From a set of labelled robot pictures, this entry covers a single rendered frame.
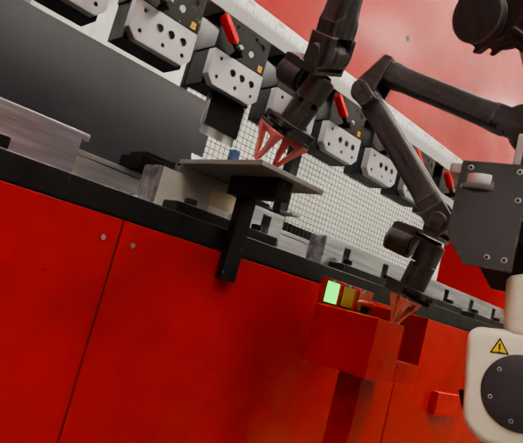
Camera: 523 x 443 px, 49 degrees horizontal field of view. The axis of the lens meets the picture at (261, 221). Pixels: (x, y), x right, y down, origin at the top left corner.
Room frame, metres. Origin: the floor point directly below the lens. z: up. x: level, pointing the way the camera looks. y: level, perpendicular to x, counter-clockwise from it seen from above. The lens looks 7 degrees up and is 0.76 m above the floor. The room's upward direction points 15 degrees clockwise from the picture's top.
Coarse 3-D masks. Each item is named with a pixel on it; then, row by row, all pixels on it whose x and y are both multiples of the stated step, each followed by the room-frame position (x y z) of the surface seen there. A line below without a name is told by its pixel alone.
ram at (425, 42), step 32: (224, 0) 1.17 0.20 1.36; (256, 0) 1.23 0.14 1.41; (288, 0) 1.29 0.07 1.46; (320, 0) 1.36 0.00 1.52; (384, 0) 1.52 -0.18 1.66; (416, 0) 1.62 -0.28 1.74; (448, 0) 1.73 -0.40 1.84; (256, 32) 1.24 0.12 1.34; (384, 32) 1.54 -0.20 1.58; (416, 32) 1.64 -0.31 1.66; (448, 32) 1.76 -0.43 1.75; (352, 64) 1.48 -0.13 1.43; (416, 64) 1.67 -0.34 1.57; (448, 64) 1.78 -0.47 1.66; (480, 64) 1.92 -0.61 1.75; (512, 64) 2.08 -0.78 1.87; (512, 96) 2.11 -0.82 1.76; (448, 128) 1.84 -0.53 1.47; (480, 128) 1.98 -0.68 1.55; (448, 160) 1.87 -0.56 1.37; (480, 160) 2.02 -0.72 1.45; (512, 160) 2.19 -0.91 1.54
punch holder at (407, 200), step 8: (424, 160) 1.77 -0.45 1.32; (432, 160) 1.81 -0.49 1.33; (432, 168) 1.81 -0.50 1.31; (400, 184) 1.73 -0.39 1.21; (384, 192) 1.77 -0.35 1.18; (392, 192) 1.75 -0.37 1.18; (400, 192) 1.73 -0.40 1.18; (408, 192) 1.74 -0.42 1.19; (400, 200) 1.80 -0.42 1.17; (408, 200) 1.77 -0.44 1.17
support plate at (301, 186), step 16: (192, 160) 1.17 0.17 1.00; (208, 160) 1.13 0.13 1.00; (224, 160) 1.09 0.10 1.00; (240, 160) 1.05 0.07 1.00; (256, 160) 1.02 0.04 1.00; (208, 176) 1.26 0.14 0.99; (224, 176) 1.21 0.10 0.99; (256, 176) 1.12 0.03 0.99; (272, 176) 1.08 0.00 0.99; (288, 176) 1.06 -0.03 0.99; (304, 192) 1.16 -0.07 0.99; (320, 192) 1.12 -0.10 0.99
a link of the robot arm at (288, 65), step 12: (312, 48) 1.01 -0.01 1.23; (288, 60) 1.10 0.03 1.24; (300, 60) 1.07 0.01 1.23; (312, 60) 1.01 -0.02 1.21; (276, 72) 1.13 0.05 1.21; (288, 72) 1.10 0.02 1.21; (300, 72) 1.09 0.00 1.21; (312, 72) 1.03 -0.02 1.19; (324, 72) 1.04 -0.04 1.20; (336, 72) 1.07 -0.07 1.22; (288, 84) 1.11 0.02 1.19
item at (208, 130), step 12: (216, 96) 1.24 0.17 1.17; (204, 108) 1.25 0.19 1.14; (216, 108) 1.25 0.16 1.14; (228, 108) 1.27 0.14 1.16; (240, 108) 1.29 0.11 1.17; (204, 120) 1.24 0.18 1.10; (216, 120) 1.26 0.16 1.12; (228, 120) 1.28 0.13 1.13; (240, 120) 1.30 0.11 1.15; (204, 132) 1.25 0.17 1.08; (216, 132) 1.27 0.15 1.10; (228, 132) 1.28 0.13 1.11; (228, 144) 1.30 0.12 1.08
